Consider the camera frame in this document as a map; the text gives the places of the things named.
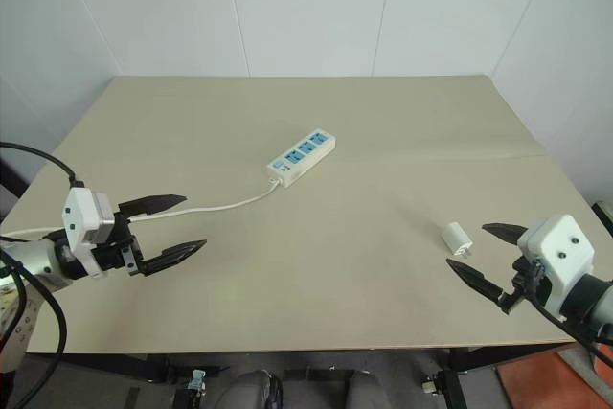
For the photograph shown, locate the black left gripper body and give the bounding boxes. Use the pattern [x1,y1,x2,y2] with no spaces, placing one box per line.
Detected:
[90,216,146,277]

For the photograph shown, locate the black table frame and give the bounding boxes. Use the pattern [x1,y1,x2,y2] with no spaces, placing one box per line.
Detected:
[18,340,598,409]

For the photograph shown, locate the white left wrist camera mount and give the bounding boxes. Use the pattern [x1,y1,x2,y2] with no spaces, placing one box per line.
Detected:
[61,186,117,281]

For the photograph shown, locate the dark rounded shape under table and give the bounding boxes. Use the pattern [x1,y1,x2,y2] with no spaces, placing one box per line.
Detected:
[224,369,284,409]

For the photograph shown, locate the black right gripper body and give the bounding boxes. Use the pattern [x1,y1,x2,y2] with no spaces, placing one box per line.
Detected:
[495,257,552,316]

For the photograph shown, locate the white plug adapter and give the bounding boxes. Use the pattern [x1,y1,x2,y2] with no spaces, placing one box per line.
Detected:
[440,221,475,260]

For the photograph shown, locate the white power cord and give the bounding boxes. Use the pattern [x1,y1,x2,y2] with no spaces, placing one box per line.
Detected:
[0,177,283,240]

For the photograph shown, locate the white power strip blue sockets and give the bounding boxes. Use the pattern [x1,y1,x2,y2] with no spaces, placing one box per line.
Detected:
[265,127,337,189]

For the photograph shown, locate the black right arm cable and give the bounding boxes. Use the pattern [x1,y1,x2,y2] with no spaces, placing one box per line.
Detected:
[526,260,613,367]

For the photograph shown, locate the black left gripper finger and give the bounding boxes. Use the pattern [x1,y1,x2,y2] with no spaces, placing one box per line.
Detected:
[142,239,208,277]
[117,193,188,218]

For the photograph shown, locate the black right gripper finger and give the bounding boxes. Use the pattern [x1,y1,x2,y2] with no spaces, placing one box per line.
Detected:
[445,258,505,305]
[482,222,529,252]

